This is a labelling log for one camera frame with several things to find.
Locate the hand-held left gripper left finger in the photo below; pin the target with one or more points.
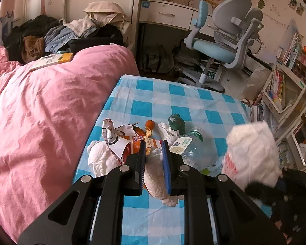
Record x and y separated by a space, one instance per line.
142 155

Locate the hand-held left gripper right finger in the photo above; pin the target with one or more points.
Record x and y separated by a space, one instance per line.
165 166

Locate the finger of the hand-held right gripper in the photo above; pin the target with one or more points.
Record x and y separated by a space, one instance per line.
260 191

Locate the orange snack wrapper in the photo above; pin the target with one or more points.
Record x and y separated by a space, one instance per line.
132 143

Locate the clear plastic water bottle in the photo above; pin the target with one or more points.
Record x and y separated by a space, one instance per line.
191 148

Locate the white plastic bag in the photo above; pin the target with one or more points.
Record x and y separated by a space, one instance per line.
250 153

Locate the orange-brown small toy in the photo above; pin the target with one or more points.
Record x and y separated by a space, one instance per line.
150 126

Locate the small white tissue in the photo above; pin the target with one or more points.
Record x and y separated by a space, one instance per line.
167 131

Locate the black dotted clothing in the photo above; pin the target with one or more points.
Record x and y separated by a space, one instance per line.
293 217

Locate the crumpled white paper towel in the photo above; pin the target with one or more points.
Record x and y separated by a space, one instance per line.
100 160

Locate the dark green toy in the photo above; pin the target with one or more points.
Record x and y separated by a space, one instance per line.
177 123

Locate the blue checked tablecloth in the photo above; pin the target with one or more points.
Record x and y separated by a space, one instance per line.
168 99

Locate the white book rack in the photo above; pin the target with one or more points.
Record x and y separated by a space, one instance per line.
285 91

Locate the dark bag under desk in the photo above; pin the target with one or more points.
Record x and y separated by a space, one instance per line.
156 58

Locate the pink duvet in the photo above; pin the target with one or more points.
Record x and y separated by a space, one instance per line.
46 114

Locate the white sack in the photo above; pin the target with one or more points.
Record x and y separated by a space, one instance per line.
256 81

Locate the black bag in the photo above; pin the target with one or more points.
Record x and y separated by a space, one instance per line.
99 39

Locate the yellow and white book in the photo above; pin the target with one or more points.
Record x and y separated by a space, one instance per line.
52 60

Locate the row of upright books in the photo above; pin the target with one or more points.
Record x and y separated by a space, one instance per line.
290 49

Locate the grey and blue desk chair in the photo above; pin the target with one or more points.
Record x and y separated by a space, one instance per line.
224 38

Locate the white garment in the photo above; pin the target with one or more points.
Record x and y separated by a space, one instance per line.
83 25

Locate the white desk with drawer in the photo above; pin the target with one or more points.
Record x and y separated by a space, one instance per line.
165 12

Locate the blue denim garment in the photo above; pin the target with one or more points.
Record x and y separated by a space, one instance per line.
57 38

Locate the beige pillow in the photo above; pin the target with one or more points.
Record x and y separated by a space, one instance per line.
104 10

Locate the brown cloth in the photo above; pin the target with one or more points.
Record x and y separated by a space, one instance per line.
33 47

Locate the black jacket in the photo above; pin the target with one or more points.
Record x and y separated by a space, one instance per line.
28 30

